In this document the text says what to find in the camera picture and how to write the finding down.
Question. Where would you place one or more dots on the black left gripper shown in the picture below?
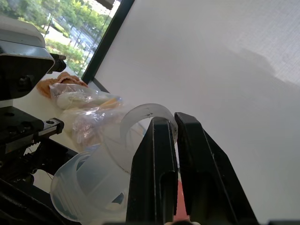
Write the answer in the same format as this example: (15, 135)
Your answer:
(21, 131)

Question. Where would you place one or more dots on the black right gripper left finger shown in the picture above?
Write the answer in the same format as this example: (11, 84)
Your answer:
(152, 168)

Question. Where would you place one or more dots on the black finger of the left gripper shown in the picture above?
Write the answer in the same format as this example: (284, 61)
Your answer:
(21, 206)

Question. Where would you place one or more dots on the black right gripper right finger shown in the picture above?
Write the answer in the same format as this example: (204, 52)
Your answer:
(206, 168)

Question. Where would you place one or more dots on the clear bag with syringes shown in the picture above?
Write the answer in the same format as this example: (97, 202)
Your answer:
(79, 97)

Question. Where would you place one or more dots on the orange cloth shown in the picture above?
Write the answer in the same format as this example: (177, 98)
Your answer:
(68, 78)

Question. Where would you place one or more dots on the crumpled clear plastic bag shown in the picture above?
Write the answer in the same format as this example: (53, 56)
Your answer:
(93, 126)

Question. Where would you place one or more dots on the white roller blind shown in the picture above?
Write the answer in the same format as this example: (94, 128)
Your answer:
(199, 58)

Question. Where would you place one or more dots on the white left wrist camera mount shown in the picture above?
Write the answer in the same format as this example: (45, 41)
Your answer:
(22, 39)

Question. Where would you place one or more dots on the black window frame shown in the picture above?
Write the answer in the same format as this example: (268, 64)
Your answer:
(107, 42)

